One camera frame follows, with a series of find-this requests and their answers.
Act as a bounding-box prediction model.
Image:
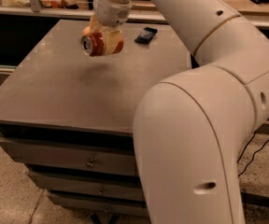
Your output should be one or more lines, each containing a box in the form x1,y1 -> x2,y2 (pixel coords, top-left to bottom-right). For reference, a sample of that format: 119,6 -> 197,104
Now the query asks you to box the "grey drawer cabinet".
0,19 -> 192,218

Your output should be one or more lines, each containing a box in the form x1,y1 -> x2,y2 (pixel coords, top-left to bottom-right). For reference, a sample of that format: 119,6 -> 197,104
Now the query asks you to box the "dark snack bar wrapper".
134,27 -> 158,44

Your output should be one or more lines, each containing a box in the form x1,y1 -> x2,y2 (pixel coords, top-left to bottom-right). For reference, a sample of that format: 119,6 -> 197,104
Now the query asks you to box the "bottom grey drawer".
48,192 -> 149,217

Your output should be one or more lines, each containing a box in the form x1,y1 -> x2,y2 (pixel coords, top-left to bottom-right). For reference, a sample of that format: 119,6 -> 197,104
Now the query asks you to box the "red coke can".
80,32 -> 125,58

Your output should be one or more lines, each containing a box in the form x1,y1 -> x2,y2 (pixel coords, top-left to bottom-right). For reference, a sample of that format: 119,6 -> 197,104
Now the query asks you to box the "grey drawer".
0,137 -> 137,176
28,171 -> 145,202
48,192 -> 149,217

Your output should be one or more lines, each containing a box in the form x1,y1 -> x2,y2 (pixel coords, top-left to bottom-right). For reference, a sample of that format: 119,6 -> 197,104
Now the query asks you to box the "middle grey drawer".
28,171 -> 145,202

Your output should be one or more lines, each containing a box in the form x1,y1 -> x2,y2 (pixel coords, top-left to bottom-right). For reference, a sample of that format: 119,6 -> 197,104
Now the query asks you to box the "top grey drawer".
0,137 -> 137,176

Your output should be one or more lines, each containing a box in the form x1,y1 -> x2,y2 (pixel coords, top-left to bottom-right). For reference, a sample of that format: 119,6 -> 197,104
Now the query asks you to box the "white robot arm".
94,0 -> 269,224

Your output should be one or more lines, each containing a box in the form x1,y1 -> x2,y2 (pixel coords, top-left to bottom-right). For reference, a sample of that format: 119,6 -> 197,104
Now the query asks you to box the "black metal stand leg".
241,192 -> 269,208

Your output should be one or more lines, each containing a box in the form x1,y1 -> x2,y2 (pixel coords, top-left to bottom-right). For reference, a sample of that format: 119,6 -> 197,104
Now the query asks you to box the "grey metal railing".
0,0 -> 269,30

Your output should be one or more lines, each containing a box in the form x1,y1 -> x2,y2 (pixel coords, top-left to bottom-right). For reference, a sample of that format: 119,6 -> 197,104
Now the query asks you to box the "black cable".
236,119 -> 269,178

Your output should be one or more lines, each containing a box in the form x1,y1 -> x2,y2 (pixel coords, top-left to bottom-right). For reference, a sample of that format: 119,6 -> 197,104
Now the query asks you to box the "orange fruit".
82,26 -> 91,35

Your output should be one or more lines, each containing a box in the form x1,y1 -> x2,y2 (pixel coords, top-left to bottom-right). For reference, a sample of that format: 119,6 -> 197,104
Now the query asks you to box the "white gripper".
89,0 -> 132,55

